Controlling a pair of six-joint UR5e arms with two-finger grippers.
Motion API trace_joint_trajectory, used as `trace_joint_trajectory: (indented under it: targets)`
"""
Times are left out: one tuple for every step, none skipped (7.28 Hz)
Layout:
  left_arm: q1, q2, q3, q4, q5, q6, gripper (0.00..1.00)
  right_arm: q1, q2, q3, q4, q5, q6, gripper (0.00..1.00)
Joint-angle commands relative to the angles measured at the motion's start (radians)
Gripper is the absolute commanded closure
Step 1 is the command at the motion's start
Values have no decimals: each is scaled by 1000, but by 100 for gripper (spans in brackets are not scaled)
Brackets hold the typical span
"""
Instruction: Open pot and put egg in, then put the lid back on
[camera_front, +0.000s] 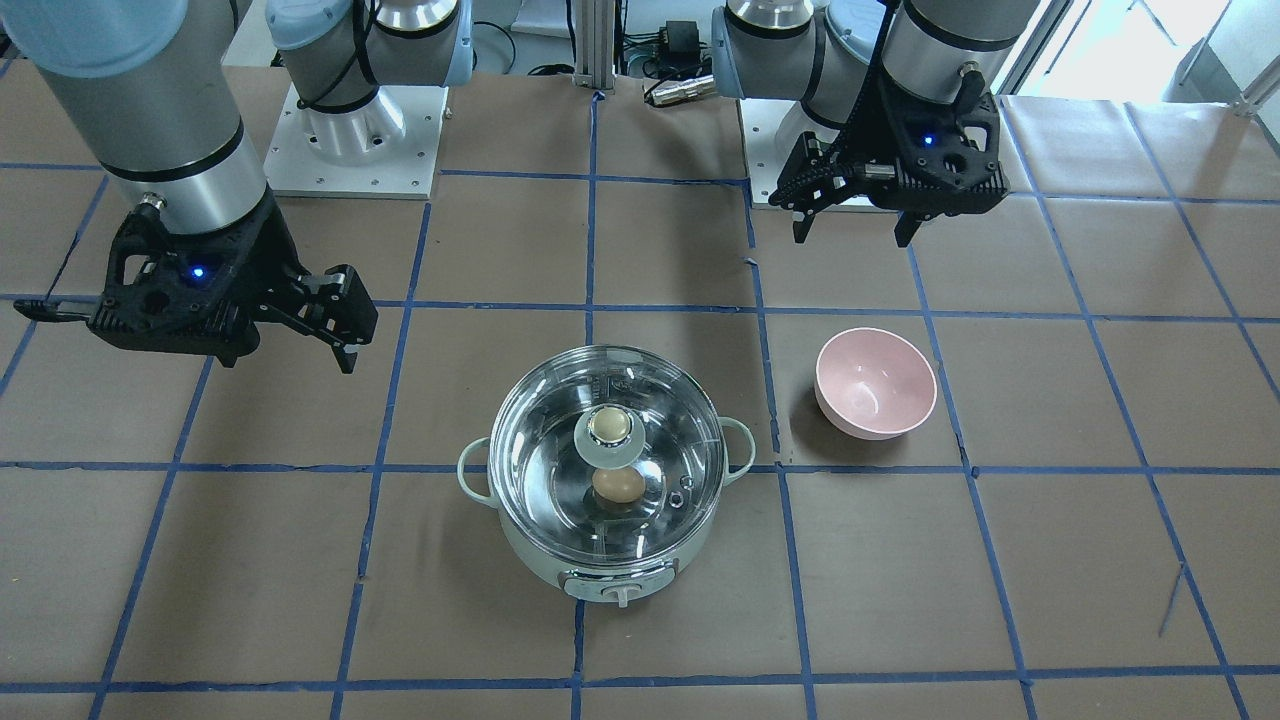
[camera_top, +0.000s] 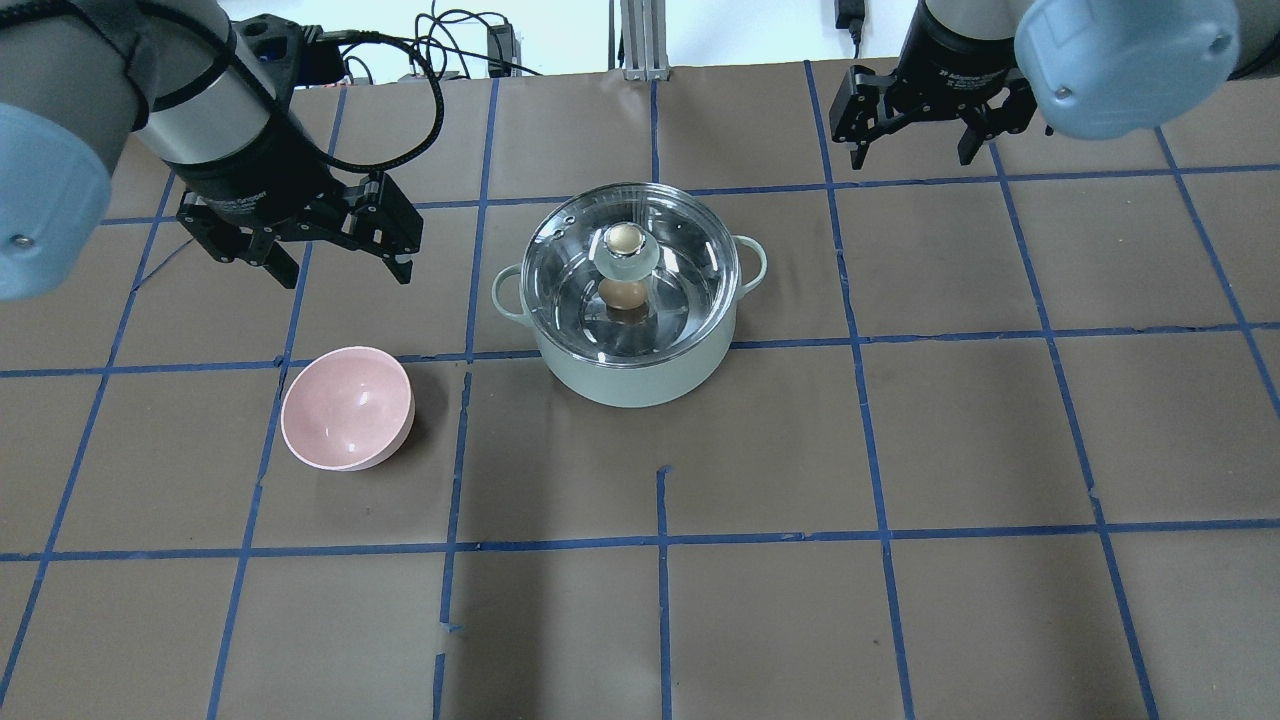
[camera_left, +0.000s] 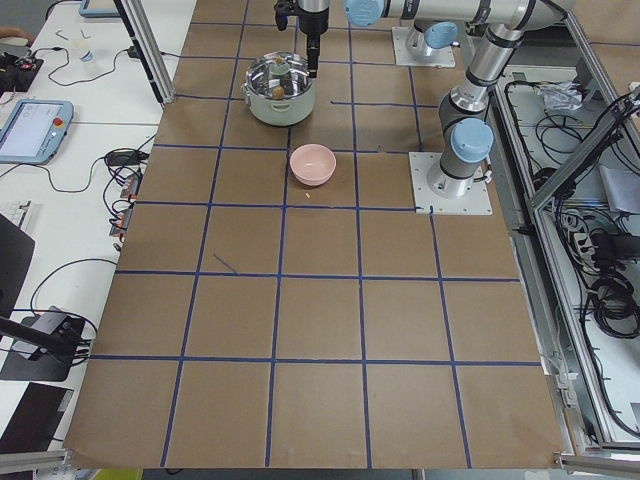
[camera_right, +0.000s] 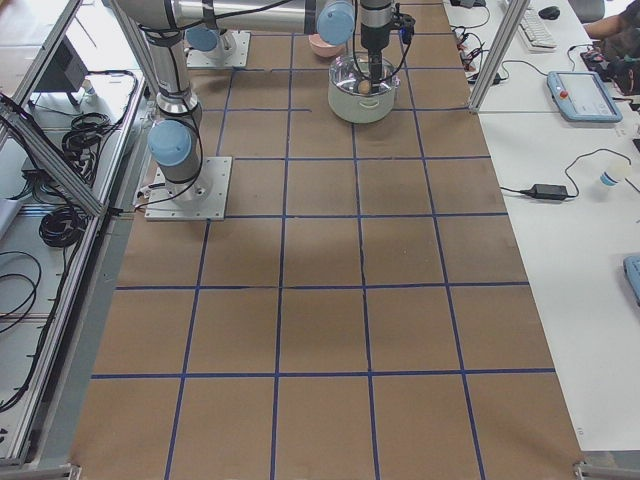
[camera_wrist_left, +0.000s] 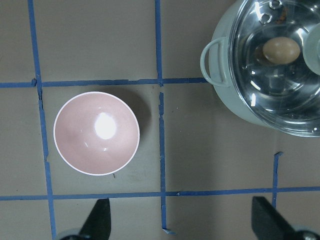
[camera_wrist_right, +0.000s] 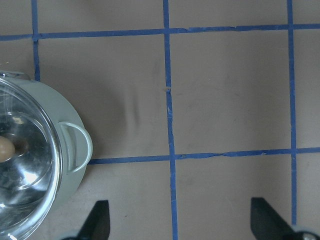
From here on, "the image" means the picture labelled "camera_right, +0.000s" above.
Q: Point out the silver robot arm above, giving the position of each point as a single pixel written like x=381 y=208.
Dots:
x=215 y=44
x=164 y=24

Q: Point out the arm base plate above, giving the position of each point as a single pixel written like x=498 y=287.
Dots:
x=204 y=200
x=196 y=60

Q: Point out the white paper cup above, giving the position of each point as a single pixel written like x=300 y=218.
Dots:
x=615 y=173

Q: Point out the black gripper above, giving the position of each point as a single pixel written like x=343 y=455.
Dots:
x=372 y=36

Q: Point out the beige egg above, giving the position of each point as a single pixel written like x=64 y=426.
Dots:
x=364 y=88

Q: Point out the blue teach pendant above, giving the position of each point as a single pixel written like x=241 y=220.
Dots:
x=582 y=97
x=631 y=267

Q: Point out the pink bowl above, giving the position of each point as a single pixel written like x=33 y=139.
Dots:
x=323 y=49

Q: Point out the black computer mouse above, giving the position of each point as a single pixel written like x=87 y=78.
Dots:
x=549 y=13

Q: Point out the pale green steel pot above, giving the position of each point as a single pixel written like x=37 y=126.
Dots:
x=346 y=72

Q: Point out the black power adapter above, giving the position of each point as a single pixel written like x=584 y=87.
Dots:
x=546 y=192

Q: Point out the aluminium frame post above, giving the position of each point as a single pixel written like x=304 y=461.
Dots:
x=500 y=44

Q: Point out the white keyboard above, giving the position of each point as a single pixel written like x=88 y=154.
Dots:
x=534 y=33

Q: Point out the brown paper table mat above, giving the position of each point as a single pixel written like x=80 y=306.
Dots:
x=362 y=312

